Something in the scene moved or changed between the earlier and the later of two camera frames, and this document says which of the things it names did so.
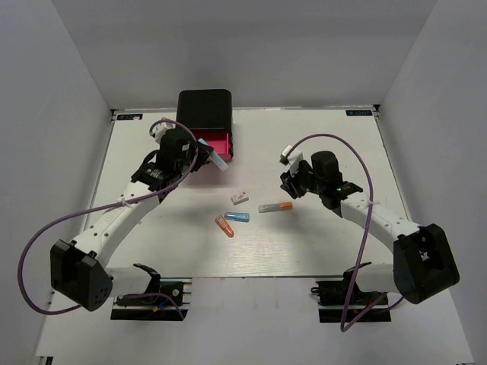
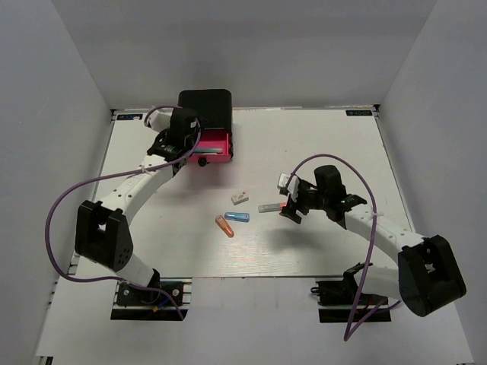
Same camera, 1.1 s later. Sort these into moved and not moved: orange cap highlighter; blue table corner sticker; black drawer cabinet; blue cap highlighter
Moved: blue cap highlighter
Not moved: blue table corner sticker; black drawer cabinet; orange cap highlighter
